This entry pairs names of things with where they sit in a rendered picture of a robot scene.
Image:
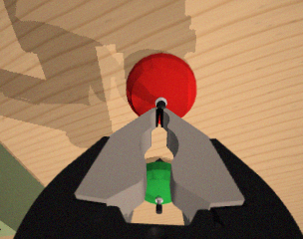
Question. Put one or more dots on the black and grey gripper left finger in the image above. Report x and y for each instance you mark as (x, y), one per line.
(112, 171)

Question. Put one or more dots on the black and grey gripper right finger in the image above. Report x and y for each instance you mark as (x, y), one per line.
(205, 174)

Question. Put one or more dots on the red dome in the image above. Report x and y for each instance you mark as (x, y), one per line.
(163, 81)

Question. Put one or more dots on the green bell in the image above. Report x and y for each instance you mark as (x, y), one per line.
(158, 176)

